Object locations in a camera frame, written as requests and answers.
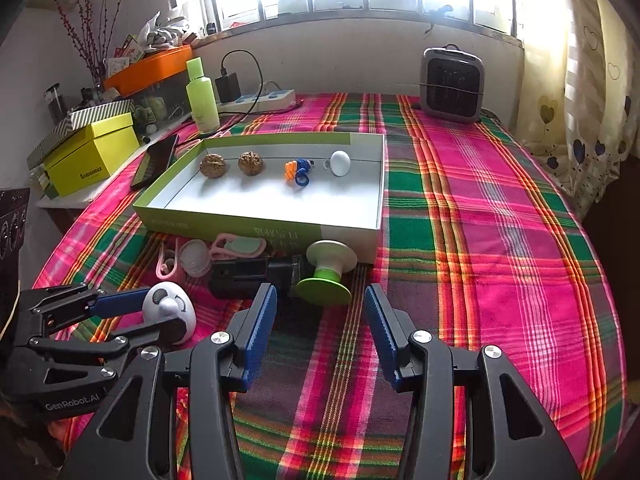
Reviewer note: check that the small white knob hook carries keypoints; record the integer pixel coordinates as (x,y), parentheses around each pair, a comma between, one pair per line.
(338,163)

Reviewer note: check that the black phone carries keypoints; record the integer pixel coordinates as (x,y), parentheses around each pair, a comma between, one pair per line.
(154,162)

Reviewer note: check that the heart patterned curtain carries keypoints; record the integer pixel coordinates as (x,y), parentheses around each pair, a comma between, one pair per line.
(578,113)

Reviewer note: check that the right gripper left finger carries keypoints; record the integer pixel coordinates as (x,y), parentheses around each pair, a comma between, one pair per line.
(133,433)

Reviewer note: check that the grey space heater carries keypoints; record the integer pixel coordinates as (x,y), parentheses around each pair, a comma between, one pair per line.
(451,84)

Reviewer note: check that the green white spool holder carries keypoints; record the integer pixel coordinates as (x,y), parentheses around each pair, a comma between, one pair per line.
(330,259)

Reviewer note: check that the pink clip green pad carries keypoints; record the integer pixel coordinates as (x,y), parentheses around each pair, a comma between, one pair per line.
(229,246)

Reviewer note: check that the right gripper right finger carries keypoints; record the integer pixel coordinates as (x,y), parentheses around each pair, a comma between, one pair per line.
(509,434)

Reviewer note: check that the black rectangular device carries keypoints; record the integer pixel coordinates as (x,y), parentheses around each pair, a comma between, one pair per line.
(241,278)

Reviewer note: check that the yellow cardboard box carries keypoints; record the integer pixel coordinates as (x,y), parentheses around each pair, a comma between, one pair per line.
(91,154)

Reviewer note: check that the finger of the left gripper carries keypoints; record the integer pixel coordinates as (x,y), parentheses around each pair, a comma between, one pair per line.
(165,332)
(65,305)

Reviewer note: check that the clear round plastic jar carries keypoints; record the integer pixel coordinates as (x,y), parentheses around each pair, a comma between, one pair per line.
(194,258)

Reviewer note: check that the pink clip with hook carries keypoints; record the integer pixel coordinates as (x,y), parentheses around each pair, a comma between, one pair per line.
(167,267)

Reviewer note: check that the pink plaid tablecloth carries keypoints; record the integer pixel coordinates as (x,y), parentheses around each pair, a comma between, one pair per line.
(479,247)

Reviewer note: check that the dark brown walnut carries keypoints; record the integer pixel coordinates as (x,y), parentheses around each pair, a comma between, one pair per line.
(213,166)

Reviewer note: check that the light green plastic bottle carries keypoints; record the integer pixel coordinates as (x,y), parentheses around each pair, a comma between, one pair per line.
(201,96)

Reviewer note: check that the white panda-face round gadget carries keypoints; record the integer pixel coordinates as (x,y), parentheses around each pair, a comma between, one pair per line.
(168,298)

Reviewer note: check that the light brown walnut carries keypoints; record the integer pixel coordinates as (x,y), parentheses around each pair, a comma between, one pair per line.
(250,163)

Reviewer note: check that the striped gift box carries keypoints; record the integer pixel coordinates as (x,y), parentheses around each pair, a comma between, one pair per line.
(73,122)

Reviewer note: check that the orange plastic tray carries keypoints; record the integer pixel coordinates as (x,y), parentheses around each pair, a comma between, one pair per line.
(148,71)

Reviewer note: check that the red berry branches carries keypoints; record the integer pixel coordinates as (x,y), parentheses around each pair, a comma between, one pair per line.
(91,30)

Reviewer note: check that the green white cardboard tray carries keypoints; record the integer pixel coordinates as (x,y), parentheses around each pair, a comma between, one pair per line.
(291,204)

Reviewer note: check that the black charger with cable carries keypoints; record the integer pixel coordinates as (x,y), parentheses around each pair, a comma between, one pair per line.
(228,85)

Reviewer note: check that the white power strip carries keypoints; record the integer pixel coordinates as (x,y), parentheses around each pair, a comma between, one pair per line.
(272,101)

